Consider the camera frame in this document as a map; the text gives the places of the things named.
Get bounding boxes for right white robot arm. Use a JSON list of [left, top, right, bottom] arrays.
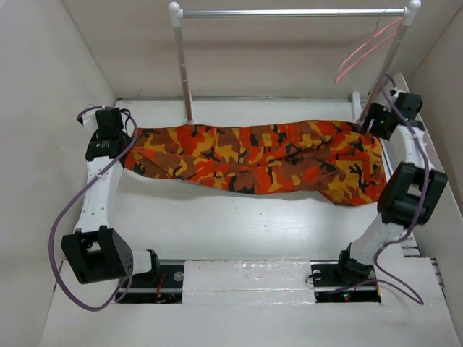
[[334, 89, 448, 285]]

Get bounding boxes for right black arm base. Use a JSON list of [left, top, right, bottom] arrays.
[[306, 261, 381, 304]]

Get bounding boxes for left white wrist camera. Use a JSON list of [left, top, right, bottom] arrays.
[[76, 106, 101, 127]]

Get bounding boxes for orange camouflage trousers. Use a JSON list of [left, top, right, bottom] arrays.
[[123, 120, 386, 207]]

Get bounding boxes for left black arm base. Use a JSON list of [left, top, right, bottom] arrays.
[[115, 260, 184, 304]]

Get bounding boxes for aluminium side rail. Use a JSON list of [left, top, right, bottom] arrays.
[[381, 140, 396, 181]]

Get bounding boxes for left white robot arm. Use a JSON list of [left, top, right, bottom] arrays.
[[61, 106, 161, 287]]

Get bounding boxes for pink clothes hanger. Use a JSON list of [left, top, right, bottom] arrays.
[[334, 18, 402, 84]]

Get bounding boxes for white clothes rack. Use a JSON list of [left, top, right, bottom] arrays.
[[168, 1, 422, 124]]

